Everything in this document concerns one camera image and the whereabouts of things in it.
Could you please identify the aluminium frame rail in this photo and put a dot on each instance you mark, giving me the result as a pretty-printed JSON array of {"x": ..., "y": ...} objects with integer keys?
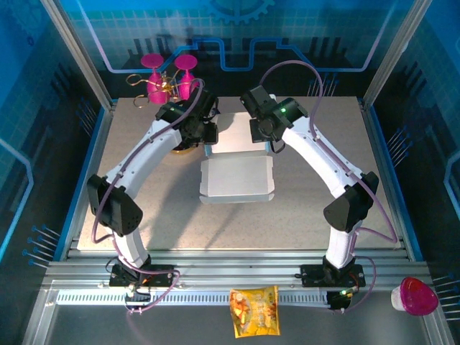
[{"x": 233, "y": 262}]

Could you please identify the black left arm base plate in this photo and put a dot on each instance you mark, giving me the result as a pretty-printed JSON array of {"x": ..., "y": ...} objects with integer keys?
[{"x": 158, "y": 276}]

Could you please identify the white and blue paper box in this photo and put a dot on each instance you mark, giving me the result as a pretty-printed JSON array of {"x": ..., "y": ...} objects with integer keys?
[{"x": 237, "y": 176}]

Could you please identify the pink plastic wine glass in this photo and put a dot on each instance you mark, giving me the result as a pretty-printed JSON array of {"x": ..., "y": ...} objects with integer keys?
[
  {"x": 155, "y": 91},
  {"x": 186, "y": 77}
]

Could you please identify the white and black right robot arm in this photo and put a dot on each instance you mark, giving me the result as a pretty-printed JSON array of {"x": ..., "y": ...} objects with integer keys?
[{"x": 320, "y": 158}]

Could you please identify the yellow chip bag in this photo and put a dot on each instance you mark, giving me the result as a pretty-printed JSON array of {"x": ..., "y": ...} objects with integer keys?
[{"x": 255, "y": 312}]

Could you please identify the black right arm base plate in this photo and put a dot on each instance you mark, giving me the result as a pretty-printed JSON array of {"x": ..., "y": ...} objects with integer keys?
[{"x": 312, "y": 275}]

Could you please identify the aluminium frame post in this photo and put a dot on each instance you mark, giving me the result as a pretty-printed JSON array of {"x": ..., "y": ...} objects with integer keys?
[
  {"x": 77, "y": 54},
  {"x": 393, "y": 50}
]

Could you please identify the white cup with pink lid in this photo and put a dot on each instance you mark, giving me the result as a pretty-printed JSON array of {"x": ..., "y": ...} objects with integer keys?
[{"x": 417, "y": 296}]

